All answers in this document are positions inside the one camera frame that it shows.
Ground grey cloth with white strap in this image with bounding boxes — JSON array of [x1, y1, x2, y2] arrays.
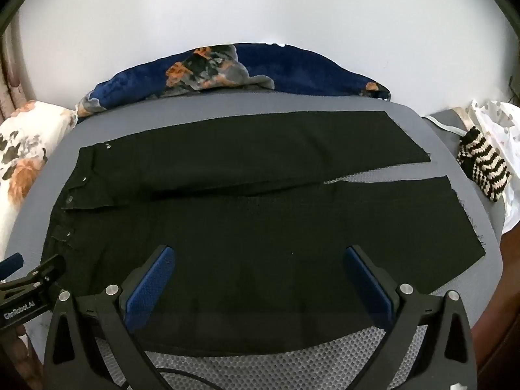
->
[[422, 108, 474, 137]]

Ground grey mesh mat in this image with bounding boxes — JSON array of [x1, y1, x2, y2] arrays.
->
[[38, 89, 506, 390]]

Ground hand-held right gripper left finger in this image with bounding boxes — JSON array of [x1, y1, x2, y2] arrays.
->
[[43, 245, 176, 390]]

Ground black pants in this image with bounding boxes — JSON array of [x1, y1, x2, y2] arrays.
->
[[42, 110, 487, 354]]

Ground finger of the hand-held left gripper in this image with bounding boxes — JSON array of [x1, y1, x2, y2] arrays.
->
[[0, 255, 67, 293], [0, 253, 24, 281]]

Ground black and cream striped knit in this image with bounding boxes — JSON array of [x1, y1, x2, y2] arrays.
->
[[456, 127, 512, 203]]

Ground white floral pillow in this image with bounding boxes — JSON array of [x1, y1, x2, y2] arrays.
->
[[0, 99, 80, 261]]

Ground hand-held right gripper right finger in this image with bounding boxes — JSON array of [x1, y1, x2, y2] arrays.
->
[[343, 245, 478, 390]]

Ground black cable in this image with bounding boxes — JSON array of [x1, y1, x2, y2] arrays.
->
[[122, 368, 228, 390]]

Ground white dotted cloth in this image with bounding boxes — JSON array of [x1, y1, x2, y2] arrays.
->
[[471, 99, 520, 236]]

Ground pinkish brown curtain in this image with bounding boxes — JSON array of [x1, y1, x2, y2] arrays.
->
[[0, 20, 37, 114]]

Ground blue floral blanket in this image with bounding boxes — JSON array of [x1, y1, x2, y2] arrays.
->
[[75, 43, 393, 118]]

